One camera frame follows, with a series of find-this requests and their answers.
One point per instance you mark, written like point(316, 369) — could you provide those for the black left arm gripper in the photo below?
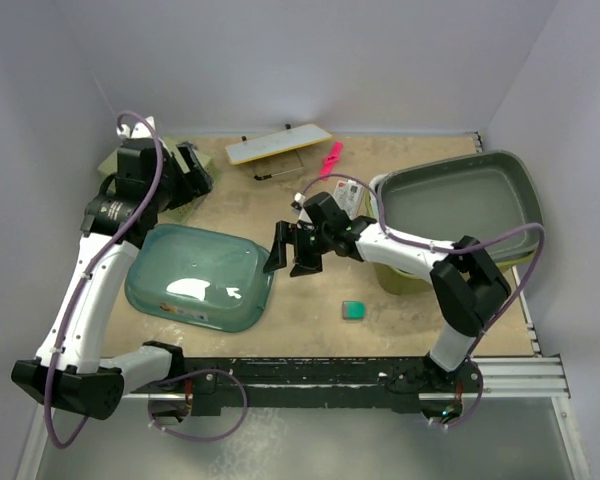
point(185, 191)

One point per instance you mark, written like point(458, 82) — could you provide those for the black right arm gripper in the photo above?
point(285, 234)

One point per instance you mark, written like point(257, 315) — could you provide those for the light green perforated basket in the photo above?
point(180, 170)

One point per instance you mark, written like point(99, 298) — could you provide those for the teal plastic tub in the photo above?
point(200, 277)

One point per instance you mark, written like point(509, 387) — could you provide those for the grey plastic tub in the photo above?
point(481, 195)

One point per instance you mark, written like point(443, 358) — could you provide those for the white perforated basket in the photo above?
point(375, 195)

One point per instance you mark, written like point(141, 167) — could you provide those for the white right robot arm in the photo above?
point(469, 287)

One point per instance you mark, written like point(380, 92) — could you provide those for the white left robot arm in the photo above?
point(68, 371)

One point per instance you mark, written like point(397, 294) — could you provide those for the white printed card package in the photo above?
point(348, 195)

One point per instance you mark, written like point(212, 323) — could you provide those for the green and grey eraser block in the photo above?
point(353, 310)

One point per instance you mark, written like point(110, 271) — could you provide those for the pink plastic clip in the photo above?
point(330, 161)

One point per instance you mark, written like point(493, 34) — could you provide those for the olive green plastic bin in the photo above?
point(397, 282)

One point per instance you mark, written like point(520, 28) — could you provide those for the yellow framed whiteboard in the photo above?
point(291, 139)

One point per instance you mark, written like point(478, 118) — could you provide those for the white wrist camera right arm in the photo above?
point(298, 201)

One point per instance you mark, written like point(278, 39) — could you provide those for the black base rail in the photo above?
point(399, 384)

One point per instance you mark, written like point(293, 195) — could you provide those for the aluminium frame rails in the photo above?
point(537, 377)

